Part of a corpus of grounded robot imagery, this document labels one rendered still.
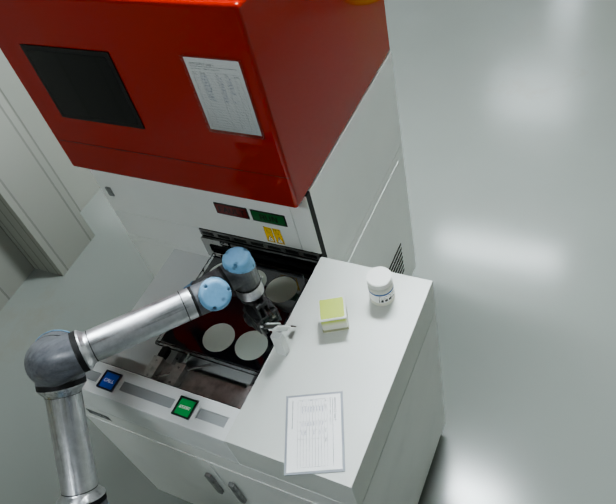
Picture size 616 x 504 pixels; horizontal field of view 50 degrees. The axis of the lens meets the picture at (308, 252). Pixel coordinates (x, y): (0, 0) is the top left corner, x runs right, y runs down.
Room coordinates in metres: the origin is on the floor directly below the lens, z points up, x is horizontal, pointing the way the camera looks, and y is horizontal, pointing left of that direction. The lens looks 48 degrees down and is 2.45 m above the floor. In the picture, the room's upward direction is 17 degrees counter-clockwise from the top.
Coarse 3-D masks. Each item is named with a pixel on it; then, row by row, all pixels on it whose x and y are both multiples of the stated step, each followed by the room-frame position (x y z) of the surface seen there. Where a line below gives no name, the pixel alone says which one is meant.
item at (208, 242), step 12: (204, 240) 1.56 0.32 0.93; (216, 240) 1.53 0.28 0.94; (228, 240) 1.52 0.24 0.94; (216, 252) 1.55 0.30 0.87; (252, 252) 1.45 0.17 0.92; (264, 252) 1.42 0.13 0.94; (276, 252) 1.40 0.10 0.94; (264, 264) 1.43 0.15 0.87; (276, 264) 1.42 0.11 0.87; (312, 264) 1.32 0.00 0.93
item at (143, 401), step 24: (96, 384) 1.10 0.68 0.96; (120, 384) 1.08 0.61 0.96; (144, 384) 1.05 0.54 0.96; (96, 408) 1.11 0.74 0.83; (120, 408) 1.03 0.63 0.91; (144, 408) 0.98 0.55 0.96; (168, 408) 0.96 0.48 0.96; (216, 408) 0.91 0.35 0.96; (168, 432) 0.95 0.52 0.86; (192, 432) 0.88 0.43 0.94; (216, 432) 0.85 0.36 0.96
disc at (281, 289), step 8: (272, 280) 1.33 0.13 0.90; (280, 280) 1.32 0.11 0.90; (288, 280) 1.31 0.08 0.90; (272, 288) 1.30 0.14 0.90; (280, 288) 1.29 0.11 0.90; (288, 288) 1.28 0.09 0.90; (296, 288) 1.27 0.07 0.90; (272, 296) 1.27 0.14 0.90; (280, 296) 1.26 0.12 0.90; (288, 296) 1.25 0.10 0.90
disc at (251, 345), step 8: (240, 336) 1.16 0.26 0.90; (248, 336) 1.15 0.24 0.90; (256, 336) 1.14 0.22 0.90; (264, 336) 1.13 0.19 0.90; (240, 344) 1.13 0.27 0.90; (248, 344) 1.12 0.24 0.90; (256, 344) 1.12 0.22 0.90; (264, 344) 1.11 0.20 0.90; (240, 352) 1.11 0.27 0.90; (248, 352) 1.10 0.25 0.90; (256, 352) 1.09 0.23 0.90
